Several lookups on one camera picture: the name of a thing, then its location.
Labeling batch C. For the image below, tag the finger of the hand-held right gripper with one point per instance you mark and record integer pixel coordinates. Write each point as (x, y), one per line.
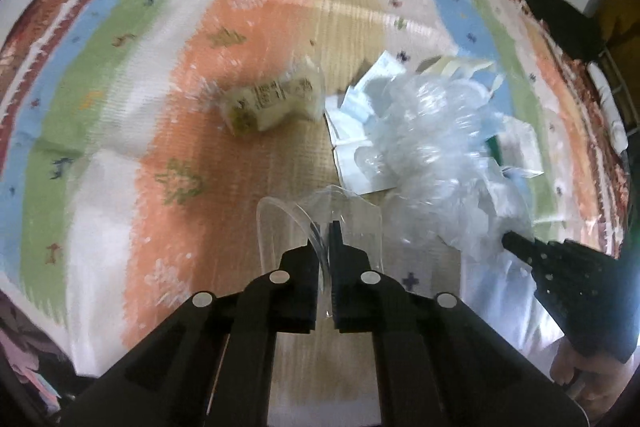
(575, 257)
(590, 322)

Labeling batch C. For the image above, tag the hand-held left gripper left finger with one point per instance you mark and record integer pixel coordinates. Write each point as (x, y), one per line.
(304, 289)

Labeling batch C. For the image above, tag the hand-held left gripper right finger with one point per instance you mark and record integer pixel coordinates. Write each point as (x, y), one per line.
(346, 289)

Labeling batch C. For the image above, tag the clear plastic packaging piece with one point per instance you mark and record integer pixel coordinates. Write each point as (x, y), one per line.
(280, 227)

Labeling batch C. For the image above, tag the white plastic bag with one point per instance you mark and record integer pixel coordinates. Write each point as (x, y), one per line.
(500, 292)

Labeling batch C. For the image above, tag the cream plastic wrapper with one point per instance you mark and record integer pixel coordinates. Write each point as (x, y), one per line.
(270, 103)

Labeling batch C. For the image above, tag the person's right hand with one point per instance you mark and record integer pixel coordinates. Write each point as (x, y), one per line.
(585, 377)

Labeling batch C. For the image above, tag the white blister packet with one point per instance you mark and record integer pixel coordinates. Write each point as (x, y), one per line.
(361, 172)

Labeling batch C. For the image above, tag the green white packet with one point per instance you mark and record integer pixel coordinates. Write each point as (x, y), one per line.
(520, 147)

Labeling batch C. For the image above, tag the white folded cloth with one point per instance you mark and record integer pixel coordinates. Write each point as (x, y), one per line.
(609, 104)

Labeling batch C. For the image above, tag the white blue paper packet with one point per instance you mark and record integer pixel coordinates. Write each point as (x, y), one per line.
(350, 112)

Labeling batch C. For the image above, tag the clear crumpled plastic bag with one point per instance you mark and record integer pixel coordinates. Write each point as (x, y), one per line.
(430, 117)

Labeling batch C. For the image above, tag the striped woven mat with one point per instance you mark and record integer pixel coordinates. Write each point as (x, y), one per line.
(175, 132)

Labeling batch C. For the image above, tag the cream striped carton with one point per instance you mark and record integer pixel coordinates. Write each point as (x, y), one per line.
(460, 66)

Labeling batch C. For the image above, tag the black cloth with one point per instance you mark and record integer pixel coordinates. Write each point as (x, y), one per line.
(560, 19)

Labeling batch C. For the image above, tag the yellow cloth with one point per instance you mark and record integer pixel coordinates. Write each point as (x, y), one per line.
(622, 2)

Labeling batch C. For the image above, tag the pink patterned cloth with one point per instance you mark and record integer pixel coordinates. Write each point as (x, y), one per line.
(27, 357)

